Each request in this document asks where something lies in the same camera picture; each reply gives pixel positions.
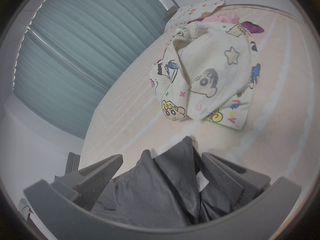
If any white printed pillow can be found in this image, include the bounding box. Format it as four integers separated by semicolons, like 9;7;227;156
164;0;225;33

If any grey bedside table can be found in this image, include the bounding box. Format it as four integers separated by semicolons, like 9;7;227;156
164;5;179;20

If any black T-shirt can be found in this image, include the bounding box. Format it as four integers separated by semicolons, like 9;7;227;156
90;136;253;227

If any purple garment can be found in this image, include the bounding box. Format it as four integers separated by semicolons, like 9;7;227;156
195;19;265;34

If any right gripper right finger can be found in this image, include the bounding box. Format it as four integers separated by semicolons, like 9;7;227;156
201;152;271;199

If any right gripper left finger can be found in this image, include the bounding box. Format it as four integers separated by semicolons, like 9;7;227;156
51;154;124;206

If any pink garment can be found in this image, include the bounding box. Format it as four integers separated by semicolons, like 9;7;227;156
205;12;242;26

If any blue-green curtain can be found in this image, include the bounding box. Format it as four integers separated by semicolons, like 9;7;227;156
29;0;168;65
12;28;111;140

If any bed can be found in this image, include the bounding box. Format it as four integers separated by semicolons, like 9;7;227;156
79;0;320;185

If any white printed garment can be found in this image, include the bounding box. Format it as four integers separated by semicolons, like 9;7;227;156
149;21;261;131

